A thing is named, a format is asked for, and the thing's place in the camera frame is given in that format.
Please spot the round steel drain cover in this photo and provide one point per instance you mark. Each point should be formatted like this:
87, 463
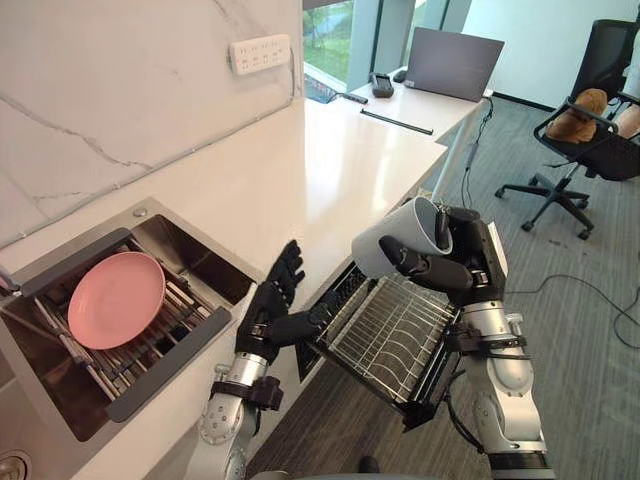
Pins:
12, 462

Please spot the white power strip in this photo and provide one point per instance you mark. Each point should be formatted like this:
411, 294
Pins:
260, 52

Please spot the brown plush toy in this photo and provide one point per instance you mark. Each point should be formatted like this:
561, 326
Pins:
575, 117

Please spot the grey laptop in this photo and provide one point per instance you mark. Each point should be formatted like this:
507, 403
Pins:
452, 62

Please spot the black handheld device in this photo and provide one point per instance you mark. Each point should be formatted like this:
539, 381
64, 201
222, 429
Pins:
381, 84

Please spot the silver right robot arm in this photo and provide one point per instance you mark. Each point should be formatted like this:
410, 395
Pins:
505, 380

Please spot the black office chair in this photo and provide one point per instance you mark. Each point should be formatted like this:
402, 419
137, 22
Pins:
585, 130

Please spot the white table leg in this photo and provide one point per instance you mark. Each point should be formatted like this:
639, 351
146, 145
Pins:
450, 157

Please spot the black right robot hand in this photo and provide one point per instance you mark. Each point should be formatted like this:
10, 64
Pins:
465, 260

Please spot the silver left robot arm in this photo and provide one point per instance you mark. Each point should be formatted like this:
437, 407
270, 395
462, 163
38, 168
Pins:
232, 415

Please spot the black flat bar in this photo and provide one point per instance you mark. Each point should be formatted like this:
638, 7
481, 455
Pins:
396, 121

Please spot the black computer mouse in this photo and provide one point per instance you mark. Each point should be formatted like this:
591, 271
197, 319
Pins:
400, 76

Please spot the stainless steel sink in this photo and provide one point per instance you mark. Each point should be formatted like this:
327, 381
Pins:
115, 320

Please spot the pink plate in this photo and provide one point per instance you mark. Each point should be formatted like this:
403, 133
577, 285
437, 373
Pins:
116, 300

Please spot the grey cup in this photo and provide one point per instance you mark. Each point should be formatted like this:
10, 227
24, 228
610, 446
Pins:
395, 240

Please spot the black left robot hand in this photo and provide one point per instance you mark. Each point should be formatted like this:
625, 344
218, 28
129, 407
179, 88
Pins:
272, 305

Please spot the black dishwasher door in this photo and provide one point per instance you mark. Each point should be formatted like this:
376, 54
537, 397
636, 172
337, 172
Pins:
370, 345

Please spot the grey sink drying rack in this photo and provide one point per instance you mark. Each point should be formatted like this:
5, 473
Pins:
125, 340

